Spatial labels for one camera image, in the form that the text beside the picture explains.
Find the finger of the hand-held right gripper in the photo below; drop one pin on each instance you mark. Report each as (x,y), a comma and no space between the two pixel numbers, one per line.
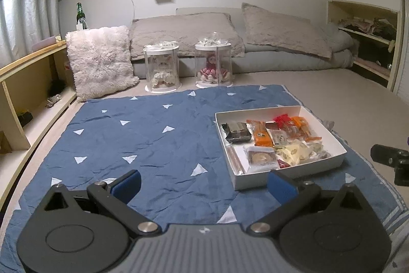
(388,155)

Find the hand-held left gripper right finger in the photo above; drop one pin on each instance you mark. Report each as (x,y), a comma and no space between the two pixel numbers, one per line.
(281,186)

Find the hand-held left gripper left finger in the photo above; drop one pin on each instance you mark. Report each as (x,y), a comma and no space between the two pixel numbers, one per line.
(127,185)

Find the small red snack packet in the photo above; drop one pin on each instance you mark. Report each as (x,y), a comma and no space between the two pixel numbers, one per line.
(283,164)

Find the white cardboard box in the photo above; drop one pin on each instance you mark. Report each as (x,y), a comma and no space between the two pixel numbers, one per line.
(252,180)

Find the clear round cookie packet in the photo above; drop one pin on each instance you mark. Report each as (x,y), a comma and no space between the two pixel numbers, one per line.
(261,158)

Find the pale yellow candy packet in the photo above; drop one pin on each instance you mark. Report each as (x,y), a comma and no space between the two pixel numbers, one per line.
(295,152)

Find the small printed snack packet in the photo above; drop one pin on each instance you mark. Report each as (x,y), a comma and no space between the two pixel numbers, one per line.
(279,138)

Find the dark chocolate pieces packet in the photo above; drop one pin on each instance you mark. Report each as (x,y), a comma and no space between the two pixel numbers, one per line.
(322,154)

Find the small round pastry packet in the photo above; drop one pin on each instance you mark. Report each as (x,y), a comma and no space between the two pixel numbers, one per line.
(313,144)

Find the orange and brown snack packet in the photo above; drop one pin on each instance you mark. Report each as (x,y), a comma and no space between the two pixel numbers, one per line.
(303,126)

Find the dark brownie packet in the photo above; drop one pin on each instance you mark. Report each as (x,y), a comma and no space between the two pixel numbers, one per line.
(237,131)

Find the blue triangle print blanket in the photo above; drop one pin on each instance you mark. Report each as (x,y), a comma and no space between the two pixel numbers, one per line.
(153,138)

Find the white doll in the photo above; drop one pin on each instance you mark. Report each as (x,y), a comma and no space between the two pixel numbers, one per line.
(163,73)

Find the small dark box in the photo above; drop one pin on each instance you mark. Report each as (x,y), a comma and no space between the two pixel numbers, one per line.
(26,118)

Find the grey folded duvet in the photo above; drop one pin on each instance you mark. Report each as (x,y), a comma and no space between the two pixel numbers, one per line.
(287,63)

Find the fluffy white pillow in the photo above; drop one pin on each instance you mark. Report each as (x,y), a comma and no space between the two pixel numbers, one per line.
(100,63)

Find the pile of clothes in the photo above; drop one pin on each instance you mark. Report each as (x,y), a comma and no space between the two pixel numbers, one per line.
(367,25)

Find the pink doll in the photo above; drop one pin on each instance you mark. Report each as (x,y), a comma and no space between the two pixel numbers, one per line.
(213,70)

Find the clear case with white doll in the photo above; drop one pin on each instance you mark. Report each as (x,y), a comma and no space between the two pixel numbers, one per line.
(161,52)

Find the wooden side shelf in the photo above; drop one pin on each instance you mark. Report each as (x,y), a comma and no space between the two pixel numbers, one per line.
(28,68)

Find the clear case with pink doll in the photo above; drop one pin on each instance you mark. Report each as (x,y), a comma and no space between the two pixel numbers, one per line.
(213,49)

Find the grey quilted pillow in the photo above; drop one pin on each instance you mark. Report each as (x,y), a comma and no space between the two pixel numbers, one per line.
(287,30)
(185,36)

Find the pink book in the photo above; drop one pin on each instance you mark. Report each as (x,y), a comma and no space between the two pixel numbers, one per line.
(44,42)

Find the small white charger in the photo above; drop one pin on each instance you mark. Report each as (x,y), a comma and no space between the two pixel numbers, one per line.
(79,27)

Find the green glass bottle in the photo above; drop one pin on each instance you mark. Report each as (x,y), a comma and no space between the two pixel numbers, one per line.
(80,12)

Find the grey curtain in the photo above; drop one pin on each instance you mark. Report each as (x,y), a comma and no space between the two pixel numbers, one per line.
(28,26)

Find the wooden wall shelf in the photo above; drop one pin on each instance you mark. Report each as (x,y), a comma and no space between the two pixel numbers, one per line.
(361,9)

